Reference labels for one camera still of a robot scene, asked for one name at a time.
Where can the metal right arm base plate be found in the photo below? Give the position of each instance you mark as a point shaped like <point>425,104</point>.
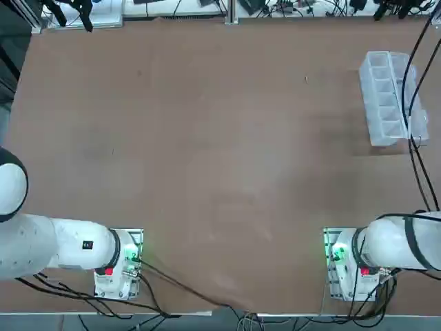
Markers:
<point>326,234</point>

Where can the transparent compartment box with lid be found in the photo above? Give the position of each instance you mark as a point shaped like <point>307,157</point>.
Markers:
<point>382,103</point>

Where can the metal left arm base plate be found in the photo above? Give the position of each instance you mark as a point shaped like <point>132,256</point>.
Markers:
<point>140,234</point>

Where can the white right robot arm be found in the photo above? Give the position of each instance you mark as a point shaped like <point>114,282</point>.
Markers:
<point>389,245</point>

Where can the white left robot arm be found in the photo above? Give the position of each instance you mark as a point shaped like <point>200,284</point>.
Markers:
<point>51,245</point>

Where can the aluminium profile post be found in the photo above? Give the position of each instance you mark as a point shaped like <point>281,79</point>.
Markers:
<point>231,13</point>

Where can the black stand leg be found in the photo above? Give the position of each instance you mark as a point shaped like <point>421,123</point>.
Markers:
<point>380,10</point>
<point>56,12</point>
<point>84,17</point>

